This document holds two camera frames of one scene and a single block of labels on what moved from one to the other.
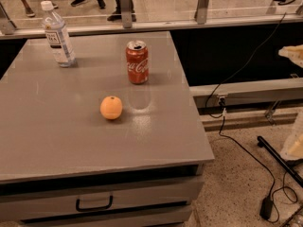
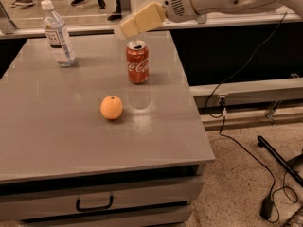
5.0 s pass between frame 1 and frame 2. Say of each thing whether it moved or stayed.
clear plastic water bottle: stayed
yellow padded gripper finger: moved
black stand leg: stayed
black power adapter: stayed
